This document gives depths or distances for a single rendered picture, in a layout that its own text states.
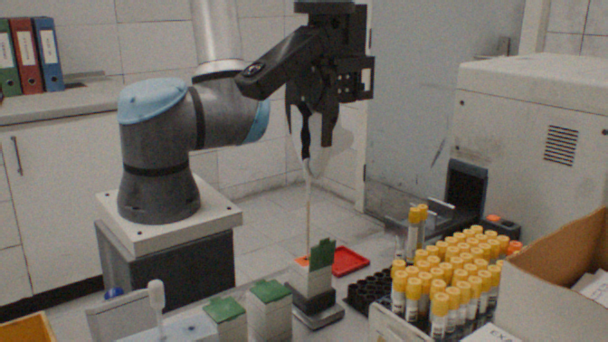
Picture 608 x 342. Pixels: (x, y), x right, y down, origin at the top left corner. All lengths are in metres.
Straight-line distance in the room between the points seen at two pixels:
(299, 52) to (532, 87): 0.42
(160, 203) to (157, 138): 0.11
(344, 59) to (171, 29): 2.39
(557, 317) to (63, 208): 1.98
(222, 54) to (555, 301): 0.65
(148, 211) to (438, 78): 1.90
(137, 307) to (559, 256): 0.52
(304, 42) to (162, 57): 2.39
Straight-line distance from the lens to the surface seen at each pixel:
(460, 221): 0.92
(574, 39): 2.29
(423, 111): 2.65
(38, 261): 2.35
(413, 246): 0.79
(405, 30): 2.69
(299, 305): 0.70
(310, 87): 0.60
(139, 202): 0.93
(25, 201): 2.24
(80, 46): 2.80
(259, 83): 0.54
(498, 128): 0.90
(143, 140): 0.88
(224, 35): 0.94
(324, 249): 0.65
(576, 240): 0.73
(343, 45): 0.62
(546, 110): 0.85
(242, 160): 3.29
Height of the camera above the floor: 1.29
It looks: 20 degrees down
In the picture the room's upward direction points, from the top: straight up
